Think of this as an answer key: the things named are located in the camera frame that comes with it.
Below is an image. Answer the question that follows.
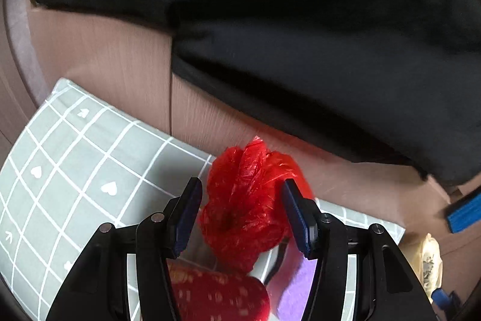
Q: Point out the red plastic bag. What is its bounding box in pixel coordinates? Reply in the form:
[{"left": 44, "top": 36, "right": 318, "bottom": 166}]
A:
[{"left": 199, "top": 137, "right": 314, "bottom": 274}]

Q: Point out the red gold paper cup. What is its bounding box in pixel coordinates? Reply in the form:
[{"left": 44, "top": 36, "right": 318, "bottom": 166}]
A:
[{"left": 168, "top": 261, "right": 271, "bottom": 321}]

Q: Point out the yellow plastic trash bag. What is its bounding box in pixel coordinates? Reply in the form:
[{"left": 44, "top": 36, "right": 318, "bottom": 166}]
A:
[{"left": 400, "top": 233, "right": 443, "bottom": 303}]

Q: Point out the blue hanging towel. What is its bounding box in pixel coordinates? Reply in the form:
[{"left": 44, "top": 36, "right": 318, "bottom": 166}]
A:
[{"left": 446, "top": 192, "right": 481, "bottom": 234}]

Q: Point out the green checked tablecloth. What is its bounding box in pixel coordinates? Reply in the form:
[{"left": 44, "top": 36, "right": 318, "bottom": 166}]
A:
[{"left": 0, "top": 77, "right": 407, "bottom": 321}]

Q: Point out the black hanging cloth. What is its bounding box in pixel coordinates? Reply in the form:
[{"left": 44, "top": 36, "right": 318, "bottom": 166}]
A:
[{"left": 36, "top": 0, "right": 480, "bottom": 185}]

